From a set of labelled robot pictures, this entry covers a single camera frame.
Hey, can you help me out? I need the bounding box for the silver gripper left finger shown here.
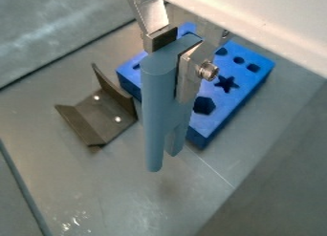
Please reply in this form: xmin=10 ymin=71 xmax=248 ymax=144
xmin=128 ymin=0 xmax=177 ymax=53

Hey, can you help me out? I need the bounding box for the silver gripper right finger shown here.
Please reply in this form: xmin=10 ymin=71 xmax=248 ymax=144
xmin=176 ymin=18 xmax=232 ymax=103

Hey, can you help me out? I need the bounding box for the light blue square-circle peg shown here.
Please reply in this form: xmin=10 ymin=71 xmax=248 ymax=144
xmin=140 ymin=34 xmax=200 ymax=172

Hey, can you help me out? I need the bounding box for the black curved fixture stand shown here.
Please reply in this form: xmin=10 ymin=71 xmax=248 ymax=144
xmin=54 ymin=64 xmax=137 ymax=146

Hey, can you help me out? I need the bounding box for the blue foam shape-sorter block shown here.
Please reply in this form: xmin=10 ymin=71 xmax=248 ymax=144
xmin=116 ymin=22 xmax=275 ymax=149

